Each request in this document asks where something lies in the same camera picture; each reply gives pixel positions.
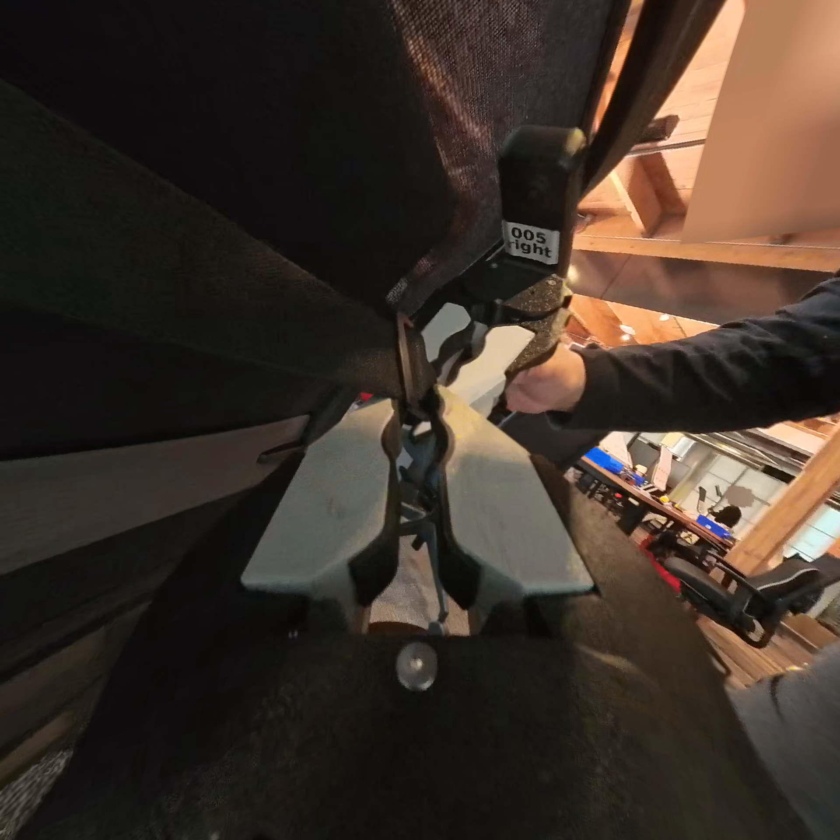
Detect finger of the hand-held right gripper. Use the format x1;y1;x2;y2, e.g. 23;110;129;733
420;302;476;386
453;325;538;421

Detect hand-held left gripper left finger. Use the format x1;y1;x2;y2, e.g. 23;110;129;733
241;399;401;610

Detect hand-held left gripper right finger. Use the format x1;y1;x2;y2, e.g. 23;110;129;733
430;386;595;611

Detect black strap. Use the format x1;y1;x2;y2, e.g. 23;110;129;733
384;289;454;427

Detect black office chair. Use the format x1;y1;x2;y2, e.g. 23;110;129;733
0;0;729;683

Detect long wooden desk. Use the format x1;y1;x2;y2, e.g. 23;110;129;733
577;453;736;552

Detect person's right hand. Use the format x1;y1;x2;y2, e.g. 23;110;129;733
504;343;588;416

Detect wooden staircase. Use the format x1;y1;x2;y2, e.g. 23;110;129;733
571;0;840;277

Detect red chair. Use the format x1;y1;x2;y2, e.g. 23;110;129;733
643;532;690;595

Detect black swivel chair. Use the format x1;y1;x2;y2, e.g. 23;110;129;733
663;554;829;649

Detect wooden post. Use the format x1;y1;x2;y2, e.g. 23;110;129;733
725;427;840;575

